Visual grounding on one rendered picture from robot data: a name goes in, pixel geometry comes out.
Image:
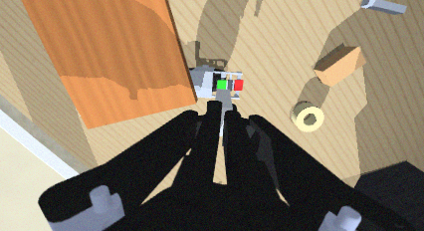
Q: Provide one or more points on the pale yellow tape roll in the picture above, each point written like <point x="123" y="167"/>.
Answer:
<point x="310" y="124"/>

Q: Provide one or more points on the grey rectangular bar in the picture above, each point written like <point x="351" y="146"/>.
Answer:
<point x="383" y="6"/>

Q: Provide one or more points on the wooden dolly with black caster wheels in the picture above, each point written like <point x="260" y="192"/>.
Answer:
<point x="122" y="59"/>

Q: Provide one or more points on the light wooden block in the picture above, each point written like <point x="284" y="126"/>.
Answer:
<point x="340" y="65"/>

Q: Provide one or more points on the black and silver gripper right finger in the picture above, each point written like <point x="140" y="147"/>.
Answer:
<point x="310" y="188"/>

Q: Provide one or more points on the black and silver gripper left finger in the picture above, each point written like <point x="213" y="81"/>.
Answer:
<point x="95" y="199"/>

